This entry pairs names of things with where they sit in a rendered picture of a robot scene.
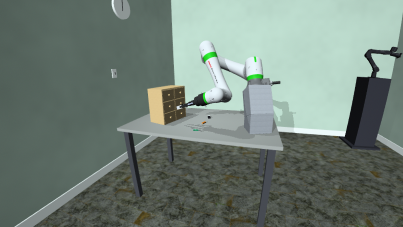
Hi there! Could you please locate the brown wooden drawer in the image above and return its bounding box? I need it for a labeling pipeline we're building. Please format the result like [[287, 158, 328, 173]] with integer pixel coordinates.
[[163, 100, 175, 113], [175, 97, 185, 109], [162, 89, 174, 102], [174, 87, 185, 99], [164, 110, 176, 124], [175, 107, 186, 120]]

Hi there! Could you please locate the small wooden chest of drawers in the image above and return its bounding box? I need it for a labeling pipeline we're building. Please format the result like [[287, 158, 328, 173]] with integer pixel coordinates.
[[147, 85, 186, 125]]

